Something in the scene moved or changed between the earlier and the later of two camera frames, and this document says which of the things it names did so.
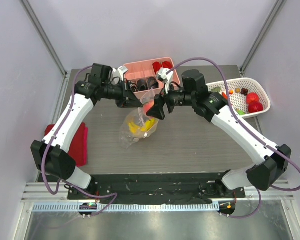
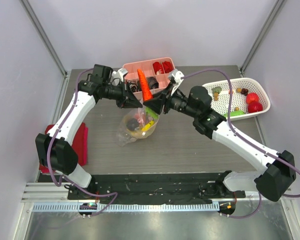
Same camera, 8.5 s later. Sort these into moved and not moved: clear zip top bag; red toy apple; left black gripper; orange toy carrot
Moved: orange toy carrot
Not moved: left black gripper; red toy apple; clear zip top bag
